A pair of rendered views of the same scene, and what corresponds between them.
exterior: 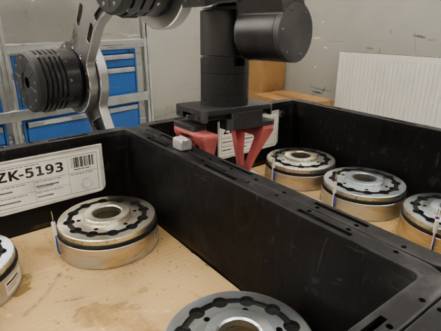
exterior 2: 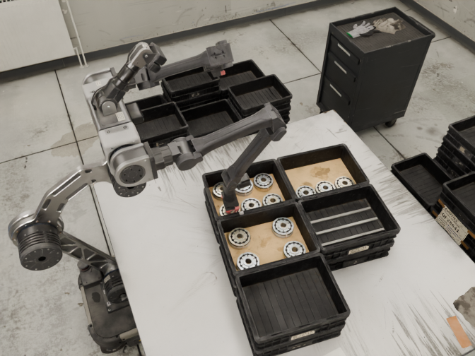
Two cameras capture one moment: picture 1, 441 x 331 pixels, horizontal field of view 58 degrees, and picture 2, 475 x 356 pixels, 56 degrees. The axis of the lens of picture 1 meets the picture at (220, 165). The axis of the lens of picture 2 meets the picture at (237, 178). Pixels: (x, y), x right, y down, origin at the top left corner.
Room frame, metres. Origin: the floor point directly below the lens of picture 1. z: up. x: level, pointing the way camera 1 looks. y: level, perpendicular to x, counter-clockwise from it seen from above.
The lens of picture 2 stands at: (-0.04, 1.23, 2.61)
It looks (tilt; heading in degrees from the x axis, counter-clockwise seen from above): 48 degrees down; 291
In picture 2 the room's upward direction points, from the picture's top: straight up
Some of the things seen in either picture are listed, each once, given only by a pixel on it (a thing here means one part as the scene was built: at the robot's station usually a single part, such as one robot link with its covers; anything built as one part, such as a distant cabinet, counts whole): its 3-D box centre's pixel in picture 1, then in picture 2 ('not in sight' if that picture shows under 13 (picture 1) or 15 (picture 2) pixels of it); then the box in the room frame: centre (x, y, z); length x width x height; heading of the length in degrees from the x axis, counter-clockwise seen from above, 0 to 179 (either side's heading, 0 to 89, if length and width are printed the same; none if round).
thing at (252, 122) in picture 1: (235, 143); not in sight; (0.48, -0.02, 0.91); 0.07 x 0.07 x 0.09; 36
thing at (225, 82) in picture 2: not in sight; (237, 91); (1.03, -1.57, 0.31); 0.40 x 0.30 x 0.34; 45
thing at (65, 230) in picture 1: (107, 218); (239, 236); (0.37, 0.12, 0.86); 0.10 x 0.10 x 0.01
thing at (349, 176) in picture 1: (363, 178); not in sight; (0.47, -0.19, 0.86); 0.05 x 0.05 x 0.01
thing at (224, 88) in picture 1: (224, 87); (229, 195); (0.47, 0.00, 0.98); 0.10 x 0.07 x 0.07; 126
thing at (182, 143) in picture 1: (182, 142); not in sight; (0.39, 0.04, 0.94); 0.02 x 0.01 x 0.01; 37
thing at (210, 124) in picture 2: not in sight; (210, 134); (1.04, -1.01, 0.31); 0.40 x 0.30 x 0.34; 45
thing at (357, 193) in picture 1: (363, 182); (243, 185); (0.47, -0.19, 0.86); 0.10 x 0.10 x 0.01
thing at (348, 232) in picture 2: not in sight; (346, 222); (-0.08, -0.13, 0.87); 0.40 x 0.30 x 0.11; 37
